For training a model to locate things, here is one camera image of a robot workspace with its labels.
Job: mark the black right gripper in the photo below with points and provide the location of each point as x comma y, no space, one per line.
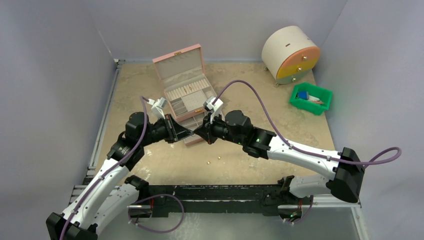
209,133

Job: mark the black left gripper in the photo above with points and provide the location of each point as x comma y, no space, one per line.
177,131

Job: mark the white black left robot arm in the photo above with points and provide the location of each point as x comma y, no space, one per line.
87,216

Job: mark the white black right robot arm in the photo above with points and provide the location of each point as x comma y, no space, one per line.
337,173

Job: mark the pink jewelry box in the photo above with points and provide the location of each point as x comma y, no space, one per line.
183,77

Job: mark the blue block in bin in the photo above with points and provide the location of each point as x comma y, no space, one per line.
303,95

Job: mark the round white drawer cabinet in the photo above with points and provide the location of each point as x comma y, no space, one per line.
289,54

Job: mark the white tool in bin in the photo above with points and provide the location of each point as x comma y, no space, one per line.
315,100

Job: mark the green plastic bin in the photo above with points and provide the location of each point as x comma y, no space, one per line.
323,94

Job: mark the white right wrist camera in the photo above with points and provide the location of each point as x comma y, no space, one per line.
213,105

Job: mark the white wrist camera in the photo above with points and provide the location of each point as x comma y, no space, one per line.
213,105
157,107

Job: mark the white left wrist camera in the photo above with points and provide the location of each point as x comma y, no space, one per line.
157,107

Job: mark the aluminium table frame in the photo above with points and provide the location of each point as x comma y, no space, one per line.
91,169

